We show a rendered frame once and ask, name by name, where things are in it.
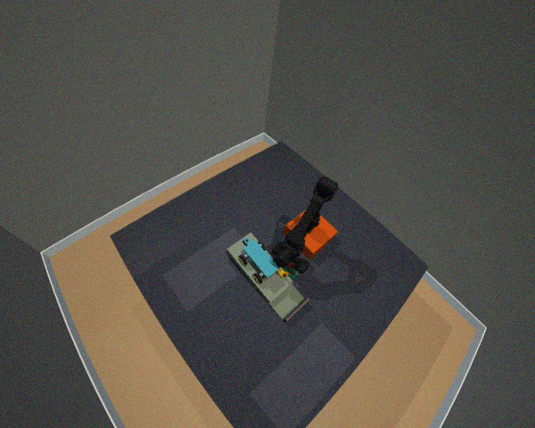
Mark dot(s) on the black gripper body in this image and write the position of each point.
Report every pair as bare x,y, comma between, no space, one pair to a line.
301,264

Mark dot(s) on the green tray floor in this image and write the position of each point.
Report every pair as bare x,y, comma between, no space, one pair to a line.
290,271

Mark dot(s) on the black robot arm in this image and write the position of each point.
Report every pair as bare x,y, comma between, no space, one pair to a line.
325,189

